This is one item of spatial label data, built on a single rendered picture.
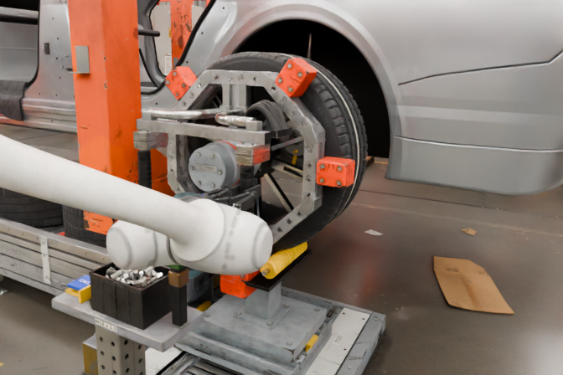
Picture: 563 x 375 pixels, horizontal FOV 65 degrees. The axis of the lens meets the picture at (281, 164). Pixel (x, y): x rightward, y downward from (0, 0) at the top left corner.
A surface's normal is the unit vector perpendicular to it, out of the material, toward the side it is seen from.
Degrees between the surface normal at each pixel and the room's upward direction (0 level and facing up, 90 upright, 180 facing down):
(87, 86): 90
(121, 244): 83
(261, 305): 90
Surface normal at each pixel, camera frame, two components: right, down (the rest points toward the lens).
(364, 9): -0.46, 0.18
